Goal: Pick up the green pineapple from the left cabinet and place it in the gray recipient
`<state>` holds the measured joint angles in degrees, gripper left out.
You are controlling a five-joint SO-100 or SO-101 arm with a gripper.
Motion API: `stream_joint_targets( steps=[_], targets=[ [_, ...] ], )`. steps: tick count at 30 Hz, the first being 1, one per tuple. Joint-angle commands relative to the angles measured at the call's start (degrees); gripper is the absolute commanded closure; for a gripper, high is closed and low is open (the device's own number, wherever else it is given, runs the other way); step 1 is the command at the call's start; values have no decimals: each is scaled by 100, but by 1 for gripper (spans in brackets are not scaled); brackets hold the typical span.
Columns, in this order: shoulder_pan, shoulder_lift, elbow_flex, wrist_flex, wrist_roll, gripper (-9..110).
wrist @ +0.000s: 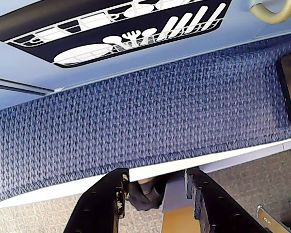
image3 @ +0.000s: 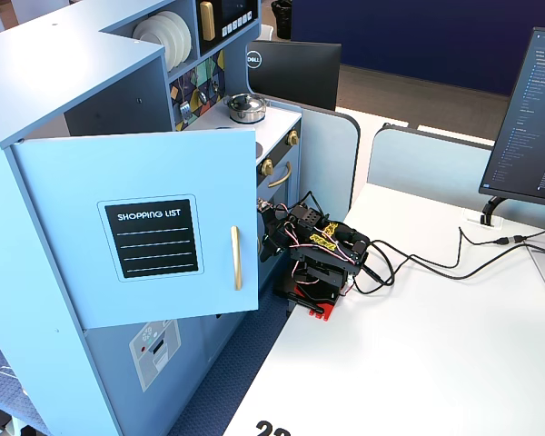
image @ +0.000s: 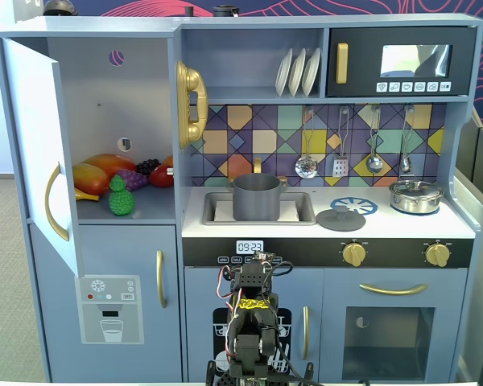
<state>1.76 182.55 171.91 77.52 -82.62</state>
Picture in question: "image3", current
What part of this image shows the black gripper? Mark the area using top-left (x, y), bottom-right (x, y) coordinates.
top-left (257, 198), bottom-right (297, 264)

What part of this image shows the gold cabinet door handle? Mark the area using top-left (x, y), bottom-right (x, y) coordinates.
top-left (230, 225), bottom-right (243, 292)

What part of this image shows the light blue desk divider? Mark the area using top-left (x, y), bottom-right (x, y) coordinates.
top-left (265, 95), bottom-right (362, 219)
top-left (366, 123), bottom-right (495, 214)

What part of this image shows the black table clamp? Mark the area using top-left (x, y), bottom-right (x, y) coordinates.
top-left (272, 279), bottom-right (327, 315)

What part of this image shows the white plate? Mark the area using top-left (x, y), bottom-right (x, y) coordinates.
top-left (133, 16), bottom-right (179, 73)
top-left (156, 9), bottom-right (193, 63)
top-left (147, 13), bottom-right (187, 67)

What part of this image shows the toy metal spatula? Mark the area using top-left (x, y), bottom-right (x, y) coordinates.
top-left (177, 76), bottom-right (193, 124)

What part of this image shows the gray metal pot with lid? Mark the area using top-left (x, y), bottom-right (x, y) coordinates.
top-left (222, 93), bottom-right (269, 125)

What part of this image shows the gold oven handle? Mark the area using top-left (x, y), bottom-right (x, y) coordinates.
top-left (267, 162), bottom-right (292, 189)

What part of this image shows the black monitor showing code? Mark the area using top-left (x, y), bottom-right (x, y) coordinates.
top-left (478, 26), bottom-right (545, 204)

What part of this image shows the blue shopping list cabinet door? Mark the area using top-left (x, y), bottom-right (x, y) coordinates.
top-left (9, 127), bottom-right (261, 331)

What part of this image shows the toy metal ladle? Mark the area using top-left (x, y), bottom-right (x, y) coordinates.
top-left (193, 67), bottom-right (209, 104)

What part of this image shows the black cable with connector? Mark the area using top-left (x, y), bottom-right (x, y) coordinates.
top-left (365, 225), bottom-right (545, 279)

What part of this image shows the blue toy kitchen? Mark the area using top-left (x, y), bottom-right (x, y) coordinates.
top-left (0, 0), bottom-right (303, 436)

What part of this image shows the black Dell monitor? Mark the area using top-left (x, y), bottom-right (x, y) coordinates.
top-left (245, 39), bottom-right (342, 113)

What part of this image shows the gold microwave handle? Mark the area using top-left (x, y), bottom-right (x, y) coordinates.
top-left (199, 1), bottom-right (217, 43)

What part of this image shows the black toy microwave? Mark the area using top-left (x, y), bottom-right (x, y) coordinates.
top-left (195, 0), bottom-right (260, 58)

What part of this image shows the red robot base mount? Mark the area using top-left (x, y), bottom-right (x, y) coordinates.
top-left (304, 300), bottom-right (338, 323)

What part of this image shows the black trash bin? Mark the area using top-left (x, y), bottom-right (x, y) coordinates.
top-left (271, 0), bottom-right (294, 41)

